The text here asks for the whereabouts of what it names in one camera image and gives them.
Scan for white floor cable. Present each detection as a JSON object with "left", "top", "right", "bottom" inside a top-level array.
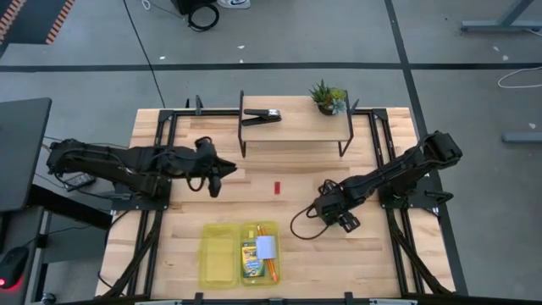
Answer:
[{"left": 497, "top": 65, "right": 542, "bottom": 90}]

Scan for short grey desk foot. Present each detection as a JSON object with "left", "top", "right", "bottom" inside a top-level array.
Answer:
[{"left": 502, "top": 131, "right": 542, "bottom": 144}]

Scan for black aluminium table frame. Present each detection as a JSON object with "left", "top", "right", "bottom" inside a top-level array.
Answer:
[{"left": 101, "top": 108, "right": 456, "bottom": 305}]

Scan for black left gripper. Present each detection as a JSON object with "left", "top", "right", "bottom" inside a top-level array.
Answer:
[{"left": 190, "top": 136, "right": 238, "bottom": 198}]

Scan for black computer mouse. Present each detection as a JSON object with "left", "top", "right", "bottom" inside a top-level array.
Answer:
[{"left": 0, "top": 246, "right": 30, "bottom": 290}]

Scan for small potted succulent plant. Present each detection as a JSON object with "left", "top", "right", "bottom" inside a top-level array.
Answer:
[{"left": 307, "top": 79, "right": 347, "bottom": 117}]

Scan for coiled black cable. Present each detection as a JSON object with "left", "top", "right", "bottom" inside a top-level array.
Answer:
[{"left": 187, "top": 3, "right": 221, "bottom": 33}]

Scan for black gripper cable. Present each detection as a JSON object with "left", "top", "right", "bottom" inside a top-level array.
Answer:
[
  {"left": 185, "top": 175, "right": 207, "bottom": 192},
  {"left": 290, "top": 179, "right": 340, "bottom": 241}
]

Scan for white notepad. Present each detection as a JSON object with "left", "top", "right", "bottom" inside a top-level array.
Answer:
[{"left": 255, "top": 235, "right": 279, "bottom": 260}]

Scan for yellow transparent pencil case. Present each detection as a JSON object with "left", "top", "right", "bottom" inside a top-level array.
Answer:
[{"left": 197, "top": 220, "right": 281, "bottom": 290}]

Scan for black orange-striped floor mat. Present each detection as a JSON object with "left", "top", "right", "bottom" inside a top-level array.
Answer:
[{"left": 0, "top": 0, "right": 76, "bottom": 46}]

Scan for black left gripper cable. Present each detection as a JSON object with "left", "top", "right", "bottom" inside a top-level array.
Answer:
[{"left": 185, "top": 175, "right": 207, "bottom": 192}]

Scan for Crayola crayon box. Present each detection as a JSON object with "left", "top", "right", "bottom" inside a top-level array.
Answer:
[{"left": 241, "top": 241, "right": 266, "bottom": 279}]

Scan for black power adapter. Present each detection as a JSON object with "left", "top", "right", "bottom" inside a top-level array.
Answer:
[{"left": 65, "top": 172, "right": 97, "bottom": 191}]

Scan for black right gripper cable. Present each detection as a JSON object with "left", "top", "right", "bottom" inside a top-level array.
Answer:
[{"left": 290, "top": 179, "right": 340, "bottom": 241}]

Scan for wooden riser shelf black legs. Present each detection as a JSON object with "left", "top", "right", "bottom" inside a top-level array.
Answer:
[{"left": 236, "top": 90, "right": 355, "bottom": 158}]

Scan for long grey desk foot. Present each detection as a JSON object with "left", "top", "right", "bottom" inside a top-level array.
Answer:
[{"left": 461, "top": 0, "right": 542, "bottom": 33}]

